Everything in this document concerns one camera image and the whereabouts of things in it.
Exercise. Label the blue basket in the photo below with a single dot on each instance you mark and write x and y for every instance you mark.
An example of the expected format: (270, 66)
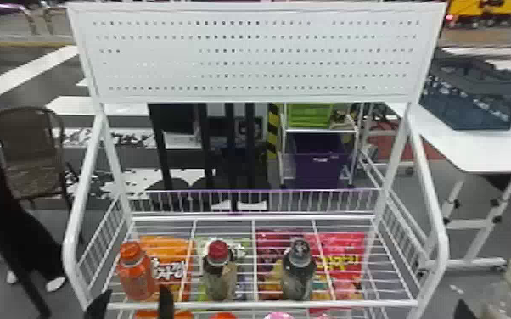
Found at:
(474, 95)

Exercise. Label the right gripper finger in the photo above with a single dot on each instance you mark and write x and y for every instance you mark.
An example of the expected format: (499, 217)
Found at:
(463, 312)

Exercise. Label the red snack packet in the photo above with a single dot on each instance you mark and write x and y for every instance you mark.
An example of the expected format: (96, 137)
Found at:
(342, 256)

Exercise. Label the brown chair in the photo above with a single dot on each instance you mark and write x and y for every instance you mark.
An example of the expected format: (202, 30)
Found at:
(28, 156)

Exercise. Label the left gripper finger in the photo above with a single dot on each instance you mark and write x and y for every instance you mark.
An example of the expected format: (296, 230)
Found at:
(98, 308)
(166, 307)

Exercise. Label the red capped bottle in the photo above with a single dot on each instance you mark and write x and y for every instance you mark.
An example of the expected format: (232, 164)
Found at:
(219, 271)

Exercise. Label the orange bottle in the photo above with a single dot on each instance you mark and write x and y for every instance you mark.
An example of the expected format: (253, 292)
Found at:
(135, 274)

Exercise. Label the white side table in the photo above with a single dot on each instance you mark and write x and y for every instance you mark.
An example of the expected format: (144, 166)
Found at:
(474, 147)

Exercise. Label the orange snack packet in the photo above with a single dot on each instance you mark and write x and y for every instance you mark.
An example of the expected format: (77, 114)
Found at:
(168, 251)

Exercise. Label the green basket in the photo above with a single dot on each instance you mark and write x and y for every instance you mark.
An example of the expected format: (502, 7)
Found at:
(310, 115)

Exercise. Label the purple crate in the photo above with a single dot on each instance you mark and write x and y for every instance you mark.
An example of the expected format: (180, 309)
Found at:
(318, 162)

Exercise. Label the striped post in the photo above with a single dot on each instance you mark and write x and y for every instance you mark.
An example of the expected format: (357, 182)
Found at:
(273, 129)

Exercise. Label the grey capped bottle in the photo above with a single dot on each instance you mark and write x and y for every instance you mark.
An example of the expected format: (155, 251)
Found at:
(298, 274)

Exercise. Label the pink capped bottle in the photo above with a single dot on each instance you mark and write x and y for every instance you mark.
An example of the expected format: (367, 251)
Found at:
(278, 316)

